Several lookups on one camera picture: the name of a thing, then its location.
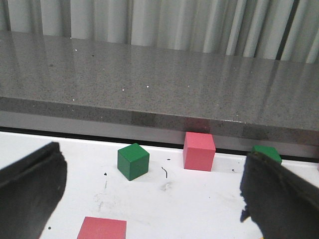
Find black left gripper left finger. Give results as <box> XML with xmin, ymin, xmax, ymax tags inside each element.
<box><xmin>0</xmin><ymin>142</ymin><xmax>67</xmax><ymax>239</ymax></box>

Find grey stone counter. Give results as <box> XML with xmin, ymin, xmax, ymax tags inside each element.
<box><xmin>0</xmin><ymin>31</ymin><xmax>319</xmax><ymax>157</ymax></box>

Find pink wooden cube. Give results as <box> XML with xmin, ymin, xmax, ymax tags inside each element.
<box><xmin>183</xmin><ymin>131</ymin><xmax>216</xmax><ymax>171</ymax></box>

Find pink cube near camera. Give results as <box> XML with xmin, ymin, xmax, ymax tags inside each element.
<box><xmin>77</xmin><ymin>217</ymin><xmax>127</xmax><ymax>239</ymax></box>

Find green cube at left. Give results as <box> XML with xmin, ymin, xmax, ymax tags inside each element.
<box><xmin>117</xmin><ymin>143</ymin><xmax>150</xmax><ymax>181</ymax></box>

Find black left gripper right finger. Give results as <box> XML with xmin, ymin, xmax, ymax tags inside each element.
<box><xmin>240</xmin><ymin>152</ymin><xmax>319</xmax><ymax>239</ymax></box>

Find green wooden cube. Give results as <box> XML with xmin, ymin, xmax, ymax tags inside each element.
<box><xmin>251</xmin><ymin>145</ymin><xmax>282</xmax><ymax>164</ymax></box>

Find grey pleated curtain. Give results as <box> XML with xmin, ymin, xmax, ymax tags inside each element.
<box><xmin>0</xmin><ymin>0</ymin><xmax>319</xmax><ymax>64</ymax></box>

